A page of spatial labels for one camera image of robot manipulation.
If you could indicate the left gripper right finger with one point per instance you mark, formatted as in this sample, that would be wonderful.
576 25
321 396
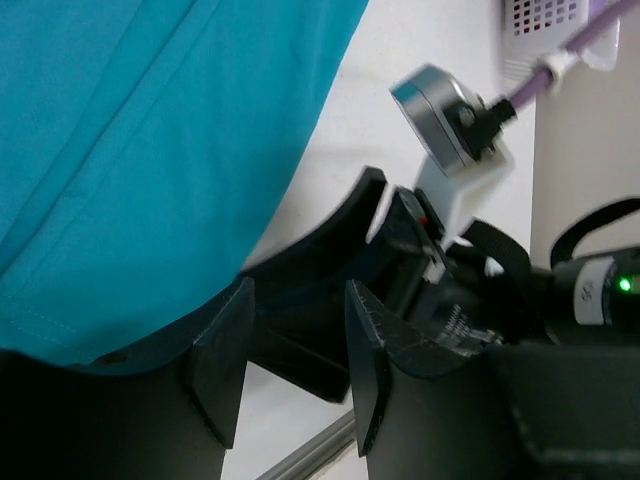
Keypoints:
525 412

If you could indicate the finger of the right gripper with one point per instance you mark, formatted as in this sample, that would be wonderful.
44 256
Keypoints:
306 346

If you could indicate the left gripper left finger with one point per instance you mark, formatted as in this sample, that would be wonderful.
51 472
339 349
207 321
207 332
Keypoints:
165 407

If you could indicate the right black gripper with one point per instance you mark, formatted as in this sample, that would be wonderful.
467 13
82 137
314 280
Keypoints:
457 300

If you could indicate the teal t shirt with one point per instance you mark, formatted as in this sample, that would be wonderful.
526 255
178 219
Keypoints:
145 147

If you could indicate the white plastic basket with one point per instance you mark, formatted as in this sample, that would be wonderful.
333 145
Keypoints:
531 28

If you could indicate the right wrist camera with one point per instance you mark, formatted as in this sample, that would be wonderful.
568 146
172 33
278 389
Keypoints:
466 160

